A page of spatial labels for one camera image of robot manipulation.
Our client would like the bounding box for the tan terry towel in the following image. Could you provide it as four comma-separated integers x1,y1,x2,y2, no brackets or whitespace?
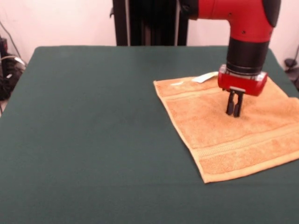
153,72,299,184

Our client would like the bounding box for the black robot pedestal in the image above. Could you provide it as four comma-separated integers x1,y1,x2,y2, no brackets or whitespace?
109,0,194,47

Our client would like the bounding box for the dark green table cloth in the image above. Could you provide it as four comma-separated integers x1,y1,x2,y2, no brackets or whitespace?
0,45,299,224

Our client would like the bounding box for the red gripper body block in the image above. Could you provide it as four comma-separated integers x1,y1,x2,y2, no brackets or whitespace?
217,64,268,97

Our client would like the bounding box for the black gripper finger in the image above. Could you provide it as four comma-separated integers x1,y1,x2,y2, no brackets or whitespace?
225,90,237,116
233,92,245,118

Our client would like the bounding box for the black wall box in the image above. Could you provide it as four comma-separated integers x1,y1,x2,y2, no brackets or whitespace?
0,37,9,58

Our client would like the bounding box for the dark stand base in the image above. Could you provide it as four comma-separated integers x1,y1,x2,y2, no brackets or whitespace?
284,58,299,91

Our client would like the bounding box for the black cable tangle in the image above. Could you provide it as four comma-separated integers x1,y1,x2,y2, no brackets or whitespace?
0,55,27,101

